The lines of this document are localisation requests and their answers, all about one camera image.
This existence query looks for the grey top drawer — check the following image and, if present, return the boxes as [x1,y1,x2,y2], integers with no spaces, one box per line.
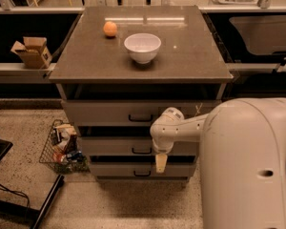
[62,100,219,126]

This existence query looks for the black stand base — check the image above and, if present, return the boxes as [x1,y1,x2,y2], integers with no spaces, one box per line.
[0,128,66,229]

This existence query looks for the grey drawer cabinet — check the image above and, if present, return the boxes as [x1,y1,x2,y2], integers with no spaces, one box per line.
[50,6,233,180]

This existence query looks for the grey drawer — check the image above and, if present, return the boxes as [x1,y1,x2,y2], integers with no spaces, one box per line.
[78,136,198,156]
[90,162,195,177]
[62,100,219,126]

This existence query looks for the white bowl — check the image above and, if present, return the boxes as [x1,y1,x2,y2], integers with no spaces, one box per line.
[124,33,161,64]

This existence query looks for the black cable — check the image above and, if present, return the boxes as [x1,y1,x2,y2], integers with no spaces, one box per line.
[0,175,31,229]

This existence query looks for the grey bottom drawer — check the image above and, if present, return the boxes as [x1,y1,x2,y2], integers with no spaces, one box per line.
[90,162,195,177]

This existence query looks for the orange fruit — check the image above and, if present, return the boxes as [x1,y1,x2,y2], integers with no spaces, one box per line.
[103,21,117,37]

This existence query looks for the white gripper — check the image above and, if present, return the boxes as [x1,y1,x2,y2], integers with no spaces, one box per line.
[153,138,174,174]

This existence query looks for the wire basket with items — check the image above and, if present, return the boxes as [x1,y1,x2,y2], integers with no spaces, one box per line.
[39,119,89,174]

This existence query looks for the cardboard box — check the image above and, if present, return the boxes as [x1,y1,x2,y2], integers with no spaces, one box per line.
[10,36,52,69]

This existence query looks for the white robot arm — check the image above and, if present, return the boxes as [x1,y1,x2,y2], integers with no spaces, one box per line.
[150,98,286,229]

